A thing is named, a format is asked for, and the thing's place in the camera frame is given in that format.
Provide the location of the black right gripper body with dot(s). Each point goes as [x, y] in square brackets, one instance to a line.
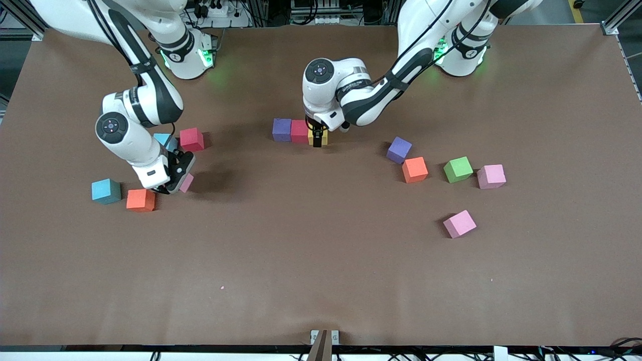
[175, 161]

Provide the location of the yellow foam cube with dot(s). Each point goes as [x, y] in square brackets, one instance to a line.
[325, 138]

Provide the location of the red foam cube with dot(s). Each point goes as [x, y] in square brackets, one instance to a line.
[299, 132]
[192, 139]

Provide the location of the orange foam cube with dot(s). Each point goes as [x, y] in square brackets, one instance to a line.
[415, 169]
[140, 200]

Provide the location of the pink foam cube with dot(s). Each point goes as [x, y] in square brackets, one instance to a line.
[459, 223]
[187, 183]
[491, 176]

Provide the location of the purple foam cube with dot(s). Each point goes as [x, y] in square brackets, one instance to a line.
[282, 130]
[399, 150]

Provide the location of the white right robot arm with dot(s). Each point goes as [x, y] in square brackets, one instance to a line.
[113, 128]

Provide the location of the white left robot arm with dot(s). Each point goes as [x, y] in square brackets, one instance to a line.
[321, 72]

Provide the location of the light blue foam cube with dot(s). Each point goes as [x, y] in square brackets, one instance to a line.
[106, 191]
[168, 140]

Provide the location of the white socket strip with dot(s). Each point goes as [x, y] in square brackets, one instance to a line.
[326, 20]

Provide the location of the white power strip with plugs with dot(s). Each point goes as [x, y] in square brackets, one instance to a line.
[220, 11]

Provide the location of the green foam cube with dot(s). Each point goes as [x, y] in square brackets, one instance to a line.
[458, 169]

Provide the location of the orange snack bags pile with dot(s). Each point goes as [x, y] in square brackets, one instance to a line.
[411, 12]

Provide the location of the brown wooden stick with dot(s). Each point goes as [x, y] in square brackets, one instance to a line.
[321, 349]

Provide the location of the small metal bracket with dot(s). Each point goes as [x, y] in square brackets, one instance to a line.
[314, 336]

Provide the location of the aluminium frame profile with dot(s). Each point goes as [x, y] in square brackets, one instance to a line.
[22, 15]
[619, 17]

